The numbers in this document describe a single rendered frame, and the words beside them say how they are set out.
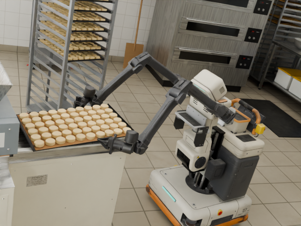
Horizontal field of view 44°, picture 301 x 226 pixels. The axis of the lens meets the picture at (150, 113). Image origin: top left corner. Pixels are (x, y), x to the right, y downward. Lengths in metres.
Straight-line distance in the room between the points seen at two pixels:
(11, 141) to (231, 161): 1.70
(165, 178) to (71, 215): 1.00
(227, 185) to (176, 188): 0.40
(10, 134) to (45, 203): 0.67
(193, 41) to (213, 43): 0.34
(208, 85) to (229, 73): 3.67
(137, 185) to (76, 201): 1.19
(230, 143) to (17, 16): 4.12
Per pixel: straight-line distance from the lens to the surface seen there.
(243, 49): 6.17
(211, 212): 2.96
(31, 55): 3.98
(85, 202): 2.38
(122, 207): 3.17
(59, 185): 2.22
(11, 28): 6.13
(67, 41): 3.37
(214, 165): 2.82
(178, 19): 5.50
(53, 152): 2.09
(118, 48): 6.43
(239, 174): 2.95
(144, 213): 3.17
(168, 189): 3.04
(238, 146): 2.82
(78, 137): 2.08
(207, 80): 2.59
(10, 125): 1.70
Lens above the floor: 2.00
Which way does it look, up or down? 24 degrees down
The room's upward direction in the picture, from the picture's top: 13 degrees clockwise
